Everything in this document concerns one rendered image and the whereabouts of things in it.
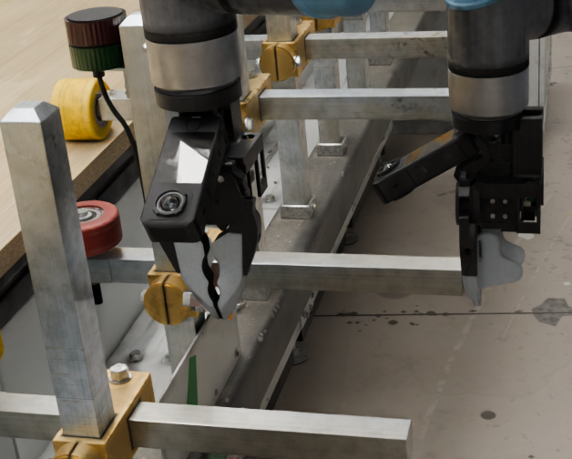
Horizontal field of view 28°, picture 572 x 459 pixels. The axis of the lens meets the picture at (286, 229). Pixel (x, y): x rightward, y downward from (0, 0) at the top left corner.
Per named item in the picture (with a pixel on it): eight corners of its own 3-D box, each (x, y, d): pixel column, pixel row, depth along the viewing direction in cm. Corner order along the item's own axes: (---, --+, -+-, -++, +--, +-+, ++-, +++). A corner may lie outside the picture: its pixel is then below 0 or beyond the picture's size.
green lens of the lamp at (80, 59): (141, 52, 114) (138, 31, 113) (119, 70, 109) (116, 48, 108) (86, 53, 116) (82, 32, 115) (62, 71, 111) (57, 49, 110)
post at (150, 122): (219, 421, 130) (164, 6, 110) (210, 439, 127) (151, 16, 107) (190, 419, 131) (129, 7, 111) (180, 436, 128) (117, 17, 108)
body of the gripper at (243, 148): (271, 194, 102) (258, 63, 97) (246, 236, 94) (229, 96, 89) (190, 192, 104) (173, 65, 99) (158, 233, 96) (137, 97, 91)
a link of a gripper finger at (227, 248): (269, 293, 104) (259, 201, 100) (252, 326, 99) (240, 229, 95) (236, 292, 105) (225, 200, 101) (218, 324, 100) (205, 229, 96)
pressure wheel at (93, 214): (142, 287, 133) (128, 196, 128) (117, 321, 126) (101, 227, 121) (79, 284, 135) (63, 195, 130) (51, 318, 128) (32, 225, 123)
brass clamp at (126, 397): (164, 416, 109) (157, 371, 107) (111, 506, 97) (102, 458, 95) (104, 412, 111) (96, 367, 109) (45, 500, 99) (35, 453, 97)
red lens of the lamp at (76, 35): (137, 27, 113) (135, 5, 112) (116, 45, 108) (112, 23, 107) (82, 29, 115) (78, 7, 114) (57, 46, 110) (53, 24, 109)
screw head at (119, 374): (135, 372, 107) (133, 362, 107) (127, 385, 105) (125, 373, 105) (114, 372, 108) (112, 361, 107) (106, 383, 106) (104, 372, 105)
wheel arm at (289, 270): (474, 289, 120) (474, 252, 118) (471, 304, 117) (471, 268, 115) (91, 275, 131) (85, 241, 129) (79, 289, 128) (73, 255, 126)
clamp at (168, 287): (229, 268, 130) (223, 227, 128) (191, 327, 118) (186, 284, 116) (182, 266, 131) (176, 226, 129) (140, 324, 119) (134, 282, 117)
